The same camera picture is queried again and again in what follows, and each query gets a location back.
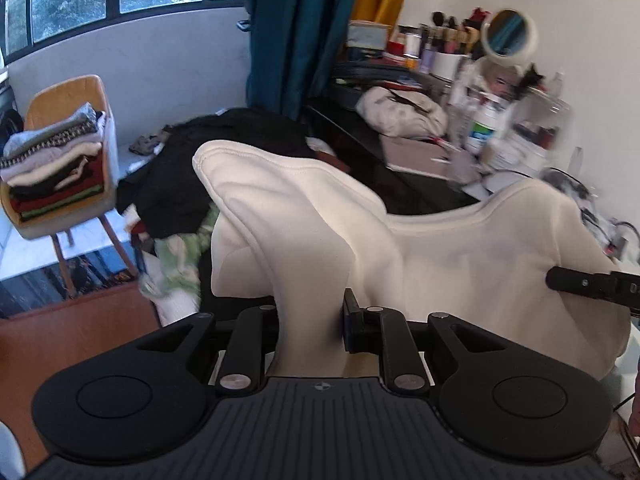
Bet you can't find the cream knit cardigan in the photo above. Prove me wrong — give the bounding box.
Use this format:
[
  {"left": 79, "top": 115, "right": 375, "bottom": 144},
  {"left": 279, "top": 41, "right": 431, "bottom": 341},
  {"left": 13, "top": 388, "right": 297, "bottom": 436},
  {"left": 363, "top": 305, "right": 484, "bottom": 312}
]
[{"left": 198, "top": 141, "right": 631, "bottom": 378}]

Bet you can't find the wooden basket of clothes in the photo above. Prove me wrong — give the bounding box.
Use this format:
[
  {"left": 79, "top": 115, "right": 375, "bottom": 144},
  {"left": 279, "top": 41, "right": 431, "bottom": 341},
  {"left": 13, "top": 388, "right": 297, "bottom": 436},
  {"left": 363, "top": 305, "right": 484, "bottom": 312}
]
[{"left": 1, "top": 75, "right": 137, "bottom": 298}]

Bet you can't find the green floral garment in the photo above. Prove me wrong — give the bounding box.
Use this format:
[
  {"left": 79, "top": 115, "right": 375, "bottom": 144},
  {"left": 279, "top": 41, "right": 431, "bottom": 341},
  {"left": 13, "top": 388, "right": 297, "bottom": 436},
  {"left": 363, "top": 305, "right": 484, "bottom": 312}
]
[{"left": 140, "top": 203, "right": 219, "bottom": 301}]

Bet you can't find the black garment pile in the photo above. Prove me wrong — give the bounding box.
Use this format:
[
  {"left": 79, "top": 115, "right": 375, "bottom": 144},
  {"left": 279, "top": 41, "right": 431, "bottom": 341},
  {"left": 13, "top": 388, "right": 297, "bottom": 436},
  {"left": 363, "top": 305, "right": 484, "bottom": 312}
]
[{"left": 115, "top": 107, "right": 317, "bottom": 240}]

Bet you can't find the grey notebook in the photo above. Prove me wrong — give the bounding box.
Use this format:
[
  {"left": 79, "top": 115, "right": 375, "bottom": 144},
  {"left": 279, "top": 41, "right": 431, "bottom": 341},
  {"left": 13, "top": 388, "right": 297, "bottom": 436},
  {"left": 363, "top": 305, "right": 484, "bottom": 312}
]
[{"left": 380, "top": 136, "right": 480, "bottom": 185}]

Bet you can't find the beige handbag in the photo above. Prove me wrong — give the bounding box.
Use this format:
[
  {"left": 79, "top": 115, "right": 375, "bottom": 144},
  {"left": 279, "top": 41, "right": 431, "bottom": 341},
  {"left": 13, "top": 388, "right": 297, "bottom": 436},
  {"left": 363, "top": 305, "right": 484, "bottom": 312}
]
[{"left": 356, "top": 87, "right": 448, "bottom": 139}]

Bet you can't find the white supplement bottle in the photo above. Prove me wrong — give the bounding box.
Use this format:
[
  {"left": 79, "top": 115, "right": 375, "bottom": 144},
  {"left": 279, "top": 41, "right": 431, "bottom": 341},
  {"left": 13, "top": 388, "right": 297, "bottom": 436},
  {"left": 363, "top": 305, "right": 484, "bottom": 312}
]
[{"left": 464, "top": 94, "right": 504, "bottom": 156}]

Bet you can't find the black desk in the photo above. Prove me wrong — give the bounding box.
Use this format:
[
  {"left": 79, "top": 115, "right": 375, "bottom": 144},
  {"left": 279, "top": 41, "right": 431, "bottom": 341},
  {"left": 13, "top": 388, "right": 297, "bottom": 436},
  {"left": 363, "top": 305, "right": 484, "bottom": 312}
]
[{"left": 303, "top": 61, "right": 477, "bottom": 216}]

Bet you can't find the pale folded garment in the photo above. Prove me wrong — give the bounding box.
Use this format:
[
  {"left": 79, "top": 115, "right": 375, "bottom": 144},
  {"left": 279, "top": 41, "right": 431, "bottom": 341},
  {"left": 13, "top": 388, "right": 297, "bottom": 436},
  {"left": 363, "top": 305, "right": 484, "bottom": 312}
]
[{"left": 1, "top": 142, "right": 102, "bottom": 186}]

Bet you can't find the black white patterned knit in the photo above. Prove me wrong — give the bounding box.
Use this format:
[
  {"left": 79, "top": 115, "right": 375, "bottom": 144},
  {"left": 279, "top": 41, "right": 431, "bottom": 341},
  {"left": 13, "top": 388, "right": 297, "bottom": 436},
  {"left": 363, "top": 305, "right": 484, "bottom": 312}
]
[{"left": 1, "top": 122, "right": 104, "bottom": 174}]

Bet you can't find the round white mirror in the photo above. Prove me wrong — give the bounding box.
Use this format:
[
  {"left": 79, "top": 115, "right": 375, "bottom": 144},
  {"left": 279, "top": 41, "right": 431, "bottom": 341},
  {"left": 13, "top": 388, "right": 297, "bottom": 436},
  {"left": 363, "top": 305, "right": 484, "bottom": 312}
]
[{"left": 480, "top": 9, "right": 539, "bottom": 70}]

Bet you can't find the grey folded sweater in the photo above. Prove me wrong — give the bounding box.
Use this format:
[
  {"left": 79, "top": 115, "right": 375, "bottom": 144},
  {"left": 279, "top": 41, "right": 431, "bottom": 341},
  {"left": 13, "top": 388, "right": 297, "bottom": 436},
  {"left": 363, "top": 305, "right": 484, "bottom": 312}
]
[{"left": 3, "top": 103, "right": 103, "bottom": 158}]

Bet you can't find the teal curtain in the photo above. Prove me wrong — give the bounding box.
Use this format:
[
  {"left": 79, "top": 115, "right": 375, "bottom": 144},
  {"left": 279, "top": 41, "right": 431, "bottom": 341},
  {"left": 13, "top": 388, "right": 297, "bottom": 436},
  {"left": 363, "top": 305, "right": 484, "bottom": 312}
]
[{"left": 246, "top": 0, "right": 355, "bottom": 120}]

